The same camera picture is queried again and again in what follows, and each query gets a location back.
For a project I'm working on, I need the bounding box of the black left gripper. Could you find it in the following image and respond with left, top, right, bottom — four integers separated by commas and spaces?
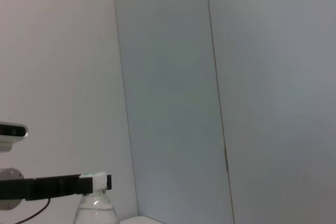
0, 174, 95, 201

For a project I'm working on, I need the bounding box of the clear water bottle green label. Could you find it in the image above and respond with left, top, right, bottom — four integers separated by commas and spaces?
74, 171, 119, 224

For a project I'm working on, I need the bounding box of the left gripper cable with plug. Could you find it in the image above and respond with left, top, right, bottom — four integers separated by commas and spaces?
14, 197, 52, 224

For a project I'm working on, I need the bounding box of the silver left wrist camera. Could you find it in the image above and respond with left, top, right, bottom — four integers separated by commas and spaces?
0, 121, 29, 153

